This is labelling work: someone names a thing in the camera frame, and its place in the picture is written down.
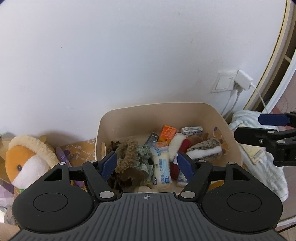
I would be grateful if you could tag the beige plastic container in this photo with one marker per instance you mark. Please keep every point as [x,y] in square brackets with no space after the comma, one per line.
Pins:
[138,118]

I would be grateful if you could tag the dark brown scrunchie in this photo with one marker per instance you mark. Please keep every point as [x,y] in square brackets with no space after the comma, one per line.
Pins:
[120,180]

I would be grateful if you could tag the grey striped hedgehog plush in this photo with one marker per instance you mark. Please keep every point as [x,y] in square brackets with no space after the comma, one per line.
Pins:
[205,148]

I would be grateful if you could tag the white charger block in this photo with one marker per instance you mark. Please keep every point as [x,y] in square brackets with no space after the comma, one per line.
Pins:
[242,80]

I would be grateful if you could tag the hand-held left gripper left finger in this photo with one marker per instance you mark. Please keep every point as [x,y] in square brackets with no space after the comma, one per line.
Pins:
[108,165]

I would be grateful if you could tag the white wall socket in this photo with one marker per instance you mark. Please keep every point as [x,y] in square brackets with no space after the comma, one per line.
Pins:
[223,82]

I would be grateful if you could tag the clear blue print packet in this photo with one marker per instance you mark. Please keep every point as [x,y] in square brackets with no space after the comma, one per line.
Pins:
[160,145]

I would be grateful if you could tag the light blue towel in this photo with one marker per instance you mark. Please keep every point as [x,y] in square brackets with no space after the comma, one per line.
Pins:
[254,176]

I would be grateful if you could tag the orange white plush toy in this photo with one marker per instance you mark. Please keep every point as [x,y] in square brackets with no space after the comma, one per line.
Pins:
[27,164]

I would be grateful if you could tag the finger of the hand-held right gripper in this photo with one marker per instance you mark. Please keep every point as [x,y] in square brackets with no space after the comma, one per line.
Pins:
[274,119]
[254,136]

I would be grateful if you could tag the pink patterned panel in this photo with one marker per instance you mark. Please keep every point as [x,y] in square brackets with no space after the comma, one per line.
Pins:
[285,99]

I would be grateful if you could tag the blue white patterned packet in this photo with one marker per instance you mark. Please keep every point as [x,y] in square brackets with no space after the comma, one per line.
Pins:
[181,180]

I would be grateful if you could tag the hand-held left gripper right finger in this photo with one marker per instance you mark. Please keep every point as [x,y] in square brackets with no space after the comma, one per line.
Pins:
[185,165]

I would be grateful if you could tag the cream satin scrunchie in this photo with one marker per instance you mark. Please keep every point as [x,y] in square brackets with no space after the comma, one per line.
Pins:
[145,188]

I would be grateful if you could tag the dark foil sachet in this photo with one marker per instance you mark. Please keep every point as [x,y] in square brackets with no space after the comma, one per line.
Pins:
[152,138]

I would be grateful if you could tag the brown curly scrunchie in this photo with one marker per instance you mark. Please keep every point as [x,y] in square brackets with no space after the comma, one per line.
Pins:
[126,153]

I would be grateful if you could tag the purple pen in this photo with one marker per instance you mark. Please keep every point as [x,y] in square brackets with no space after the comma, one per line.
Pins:
[63,157]

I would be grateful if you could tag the white wipes packet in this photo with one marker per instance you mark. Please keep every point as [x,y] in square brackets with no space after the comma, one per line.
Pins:
[161,166]

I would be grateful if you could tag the green plaid scrunchie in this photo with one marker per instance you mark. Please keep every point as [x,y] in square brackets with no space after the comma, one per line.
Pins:
[145,163]

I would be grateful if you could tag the blue white box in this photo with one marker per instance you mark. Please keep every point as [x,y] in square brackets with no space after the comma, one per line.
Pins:
[192,130]

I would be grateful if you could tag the lilac patterned cloth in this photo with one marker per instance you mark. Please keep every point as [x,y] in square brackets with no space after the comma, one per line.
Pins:
[7,199]

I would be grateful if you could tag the red white plush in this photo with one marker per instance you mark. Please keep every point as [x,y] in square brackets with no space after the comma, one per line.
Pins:
[175,143]

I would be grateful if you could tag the wooden cabinet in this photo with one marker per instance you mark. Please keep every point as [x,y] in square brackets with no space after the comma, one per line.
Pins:
[275,58]

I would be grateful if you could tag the orange box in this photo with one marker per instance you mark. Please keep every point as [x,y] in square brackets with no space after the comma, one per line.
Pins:
[167,133]

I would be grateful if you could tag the orange floral patterned cloth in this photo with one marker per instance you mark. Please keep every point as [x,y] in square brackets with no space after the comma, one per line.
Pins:
[81,150]

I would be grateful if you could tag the beige paper wrapper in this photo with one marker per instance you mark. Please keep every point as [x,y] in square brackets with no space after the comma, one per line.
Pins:
[253,155]

